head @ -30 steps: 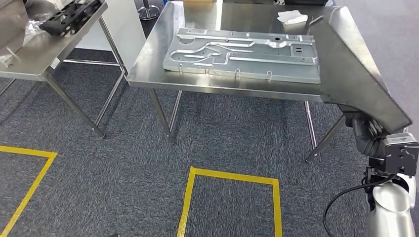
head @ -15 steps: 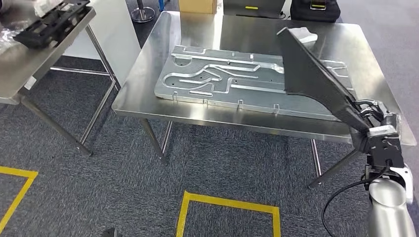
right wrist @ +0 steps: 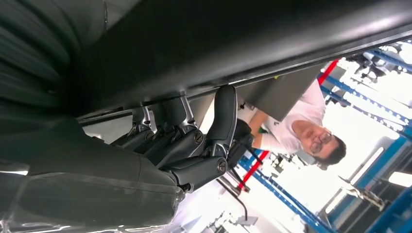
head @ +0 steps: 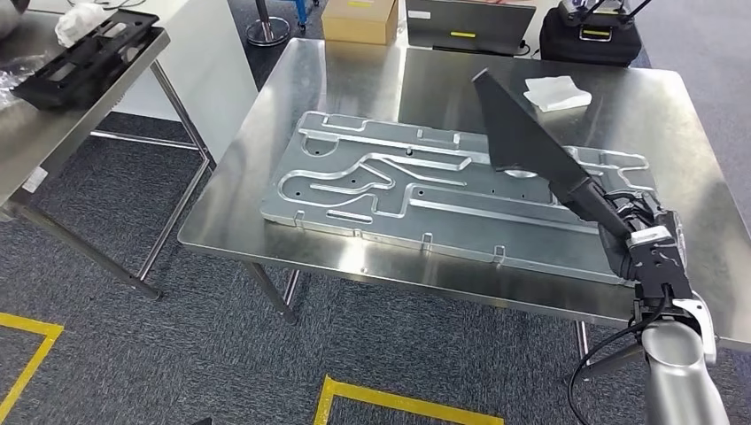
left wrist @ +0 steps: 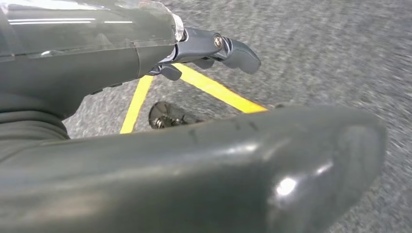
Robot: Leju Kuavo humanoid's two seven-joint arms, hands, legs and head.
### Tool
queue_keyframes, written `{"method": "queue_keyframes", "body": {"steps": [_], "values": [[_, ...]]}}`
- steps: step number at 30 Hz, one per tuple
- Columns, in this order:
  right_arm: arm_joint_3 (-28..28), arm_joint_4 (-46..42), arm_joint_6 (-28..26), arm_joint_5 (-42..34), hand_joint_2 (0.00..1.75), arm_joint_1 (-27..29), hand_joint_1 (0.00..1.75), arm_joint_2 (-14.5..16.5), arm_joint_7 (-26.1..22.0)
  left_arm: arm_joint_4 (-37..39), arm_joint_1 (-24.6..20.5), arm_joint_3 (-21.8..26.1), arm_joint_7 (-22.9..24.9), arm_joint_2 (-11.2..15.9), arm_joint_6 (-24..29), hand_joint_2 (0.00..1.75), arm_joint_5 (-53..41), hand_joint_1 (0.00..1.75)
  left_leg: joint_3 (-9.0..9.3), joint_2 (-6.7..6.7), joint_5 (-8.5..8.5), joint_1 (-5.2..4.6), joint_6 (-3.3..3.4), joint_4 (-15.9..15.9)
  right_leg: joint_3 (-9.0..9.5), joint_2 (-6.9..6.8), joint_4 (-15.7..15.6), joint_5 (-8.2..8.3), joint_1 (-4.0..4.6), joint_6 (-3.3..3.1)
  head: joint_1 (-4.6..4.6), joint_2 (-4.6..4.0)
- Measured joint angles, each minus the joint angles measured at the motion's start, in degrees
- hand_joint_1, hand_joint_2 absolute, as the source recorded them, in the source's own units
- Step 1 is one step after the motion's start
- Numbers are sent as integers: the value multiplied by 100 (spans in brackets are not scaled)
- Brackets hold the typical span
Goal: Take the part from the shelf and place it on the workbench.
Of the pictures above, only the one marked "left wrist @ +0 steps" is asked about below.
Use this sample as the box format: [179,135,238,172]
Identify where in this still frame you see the yellow floor tape square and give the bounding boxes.
[120,63,268,135]

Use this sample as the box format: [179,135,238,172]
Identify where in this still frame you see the dark robot foot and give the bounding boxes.
[148,101,204,130]

